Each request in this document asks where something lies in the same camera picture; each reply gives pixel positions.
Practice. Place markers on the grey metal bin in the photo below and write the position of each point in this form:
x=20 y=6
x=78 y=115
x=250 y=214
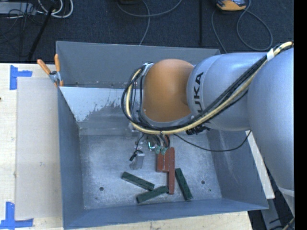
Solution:
x=108 y=157

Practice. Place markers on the dark green flat block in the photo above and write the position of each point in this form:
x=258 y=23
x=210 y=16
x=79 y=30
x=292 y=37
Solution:
x=183 y=184
x=152 y=194
x=138 y=181

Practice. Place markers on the red-brown flat block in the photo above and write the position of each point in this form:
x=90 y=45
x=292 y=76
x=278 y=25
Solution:
x=166 y=163
x=160 y=162
x=171 y=174

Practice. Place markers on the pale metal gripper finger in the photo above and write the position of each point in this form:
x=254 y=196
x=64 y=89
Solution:
x=133 y=163
x=141 y=160

